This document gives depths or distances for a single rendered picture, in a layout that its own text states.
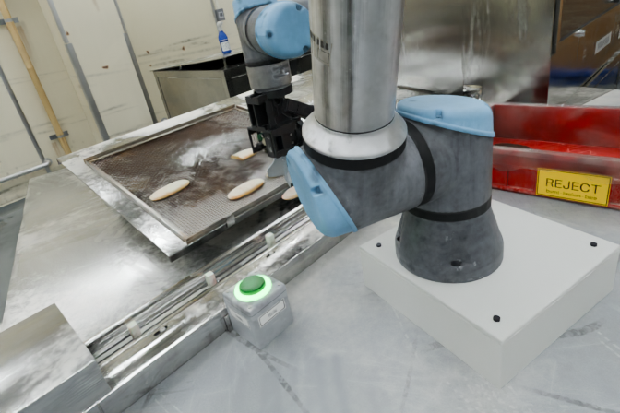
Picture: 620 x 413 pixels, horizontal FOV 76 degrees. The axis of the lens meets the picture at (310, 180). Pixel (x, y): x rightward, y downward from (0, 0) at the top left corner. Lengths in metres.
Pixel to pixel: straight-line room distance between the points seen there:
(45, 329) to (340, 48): 0.55
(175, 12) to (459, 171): 4.52
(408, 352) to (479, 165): 0.27
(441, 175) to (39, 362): 0.54
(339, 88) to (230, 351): 0.43
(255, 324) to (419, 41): 1.14
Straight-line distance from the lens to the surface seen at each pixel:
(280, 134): 0.71
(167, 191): 0.96
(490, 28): 1.39
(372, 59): 0.37
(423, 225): 0.56
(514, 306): 0.56
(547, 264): 0.63
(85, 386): 0.61
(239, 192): 0.90
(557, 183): 0.92
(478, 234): 0.57
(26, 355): 0.67
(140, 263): 0.94
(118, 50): 4.25
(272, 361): 0.62
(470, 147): 0.51
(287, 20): 0.58
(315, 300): 0.69
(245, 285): 0.62
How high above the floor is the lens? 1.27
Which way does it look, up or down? 24 degrees down
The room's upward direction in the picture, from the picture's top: 10 degrees counter-clockwise
